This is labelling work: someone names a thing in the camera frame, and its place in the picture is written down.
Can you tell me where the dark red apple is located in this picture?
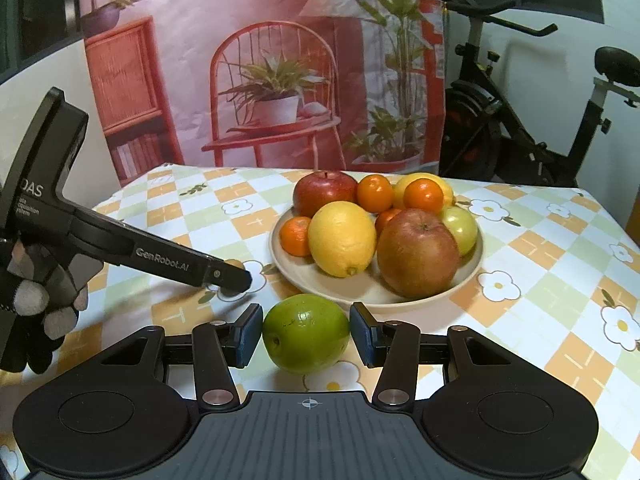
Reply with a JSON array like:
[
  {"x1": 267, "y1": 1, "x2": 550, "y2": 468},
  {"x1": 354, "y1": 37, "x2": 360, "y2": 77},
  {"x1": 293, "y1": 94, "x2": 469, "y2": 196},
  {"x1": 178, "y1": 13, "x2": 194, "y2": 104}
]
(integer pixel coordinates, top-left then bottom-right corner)
[{"x1": 292, "y1": 170, "x2": 358, "y2": 218}]

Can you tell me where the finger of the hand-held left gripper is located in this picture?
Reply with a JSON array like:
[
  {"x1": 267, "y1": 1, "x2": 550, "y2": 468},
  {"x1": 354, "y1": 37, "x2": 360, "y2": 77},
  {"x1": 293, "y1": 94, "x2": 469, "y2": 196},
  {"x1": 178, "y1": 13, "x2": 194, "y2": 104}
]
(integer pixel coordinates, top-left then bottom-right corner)
[{"x1": 66, "y1": 204, "x2": 252, "y2": 294}]

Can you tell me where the checkered floral tablecloth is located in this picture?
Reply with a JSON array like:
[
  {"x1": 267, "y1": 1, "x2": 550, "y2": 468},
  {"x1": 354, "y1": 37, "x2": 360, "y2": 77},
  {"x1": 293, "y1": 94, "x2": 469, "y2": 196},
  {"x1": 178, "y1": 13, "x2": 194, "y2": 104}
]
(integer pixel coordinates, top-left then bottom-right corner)
[{"x1": 0, "y1": 162, "x2": 640, "y2": 480}]

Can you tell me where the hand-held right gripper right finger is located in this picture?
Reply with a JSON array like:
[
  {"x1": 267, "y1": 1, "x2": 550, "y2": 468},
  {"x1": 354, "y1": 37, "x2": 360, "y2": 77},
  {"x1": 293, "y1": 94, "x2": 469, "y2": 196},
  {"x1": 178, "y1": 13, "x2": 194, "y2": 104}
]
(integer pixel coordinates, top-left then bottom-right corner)
[{"x1": 349, "y1": 302, "x2": 521, "y2": 412}]

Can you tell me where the printed backdrop cloth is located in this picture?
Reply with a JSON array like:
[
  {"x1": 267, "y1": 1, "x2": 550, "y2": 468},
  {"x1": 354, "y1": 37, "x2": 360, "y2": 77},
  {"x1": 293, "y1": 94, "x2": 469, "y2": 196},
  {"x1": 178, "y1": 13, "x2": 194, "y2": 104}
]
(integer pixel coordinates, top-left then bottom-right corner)
[{"x1": 77, "y1": 0, "x2": 446, "y2": 186}]

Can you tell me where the beige plate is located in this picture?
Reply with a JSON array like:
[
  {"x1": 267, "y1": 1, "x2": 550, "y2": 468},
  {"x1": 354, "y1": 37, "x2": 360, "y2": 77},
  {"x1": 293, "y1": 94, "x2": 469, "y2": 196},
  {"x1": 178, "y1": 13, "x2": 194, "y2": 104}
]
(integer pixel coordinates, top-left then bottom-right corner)
[{"x1": 268, "y1": 195, "x2": 485, "y2": 306}]

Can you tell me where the black exercise bike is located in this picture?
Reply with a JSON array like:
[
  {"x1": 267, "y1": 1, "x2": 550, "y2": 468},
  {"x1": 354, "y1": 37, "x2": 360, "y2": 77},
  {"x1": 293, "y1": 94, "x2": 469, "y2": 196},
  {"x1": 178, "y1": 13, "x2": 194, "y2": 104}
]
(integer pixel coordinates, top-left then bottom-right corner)
[{"x1": 440, "y1": 0, "x2": 640, "y2": 186}]

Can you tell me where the large yellow lemon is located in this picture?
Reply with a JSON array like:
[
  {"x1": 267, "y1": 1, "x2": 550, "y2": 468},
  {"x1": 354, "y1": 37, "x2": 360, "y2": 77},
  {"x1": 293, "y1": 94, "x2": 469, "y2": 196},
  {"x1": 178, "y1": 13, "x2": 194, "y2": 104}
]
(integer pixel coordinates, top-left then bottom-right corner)
[{"x1": 307, "y1": 201, "x2": 377, "y2": 278}]

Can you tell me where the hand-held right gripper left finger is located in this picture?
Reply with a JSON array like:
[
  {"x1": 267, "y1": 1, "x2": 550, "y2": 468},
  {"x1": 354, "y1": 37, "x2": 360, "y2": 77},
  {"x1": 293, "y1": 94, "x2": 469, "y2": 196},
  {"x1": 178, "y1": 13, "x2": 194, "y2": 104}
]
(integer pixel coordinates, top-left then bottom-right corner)
[{"x1": 100, "y1": 304, "x2": 264, "y2": 412}]

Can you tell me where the person's left hand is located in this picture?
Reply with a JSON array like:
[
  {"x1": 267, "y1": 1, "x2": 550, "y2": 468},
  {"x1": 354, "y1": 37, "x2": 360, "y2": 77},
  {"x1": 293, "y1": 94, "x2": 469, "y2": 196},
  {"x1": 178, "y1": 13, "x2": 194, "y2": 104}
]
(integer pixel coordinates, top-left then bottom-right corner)
[{"x1": 0, "y1": 237, "x2": 91, "y2": 376}]

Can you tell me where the large red-yellow apple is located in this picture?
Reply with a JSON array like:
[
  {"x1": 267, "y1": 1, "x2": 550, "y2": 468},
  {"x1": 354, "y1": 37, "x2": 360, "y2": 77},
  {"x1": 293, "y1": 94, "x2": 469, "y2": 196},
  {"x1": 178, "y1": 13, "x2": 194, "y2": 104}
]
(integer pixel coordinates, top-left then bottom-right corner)
[{"x1": 376, "y1": 208, "x2": 461, "y2": 298}]

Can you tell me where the green apple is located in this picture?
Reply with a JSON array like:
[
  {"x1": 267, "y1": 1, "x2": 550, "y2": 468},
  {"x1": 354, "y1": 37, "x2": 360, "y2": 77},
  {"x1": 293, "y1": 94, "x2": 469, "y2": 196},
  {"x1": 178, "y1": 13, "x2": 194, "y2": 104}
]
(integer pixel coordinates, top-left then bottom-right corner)
[
  {"x1": 262, "y1": 294, "x2": 351, "y2": 375},
  {"x1": 440, "y1": 205, "x2": 478, "y2": 257}
]

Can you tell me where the tangerine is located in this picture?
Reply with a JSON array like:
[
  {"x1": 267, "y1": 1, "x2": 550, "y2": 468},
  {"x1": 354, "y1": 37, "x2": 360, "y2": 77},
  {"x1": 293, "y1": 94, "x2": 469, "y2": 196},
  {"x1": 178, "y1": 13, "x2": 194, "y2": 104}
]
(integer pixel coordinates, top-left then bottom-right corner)
[
  {"x1": 375, "y1": 208, "x2": 401, "y2": 236},
  {"x1": 404, "y1": 179, "x2": 445, "y2": 213},
  {"x1": 279, "y1": 216, "x2": 313, "y2": 257},
  {"x1": 356, "y1": 174, "x2": 395, "y2": 213}
]

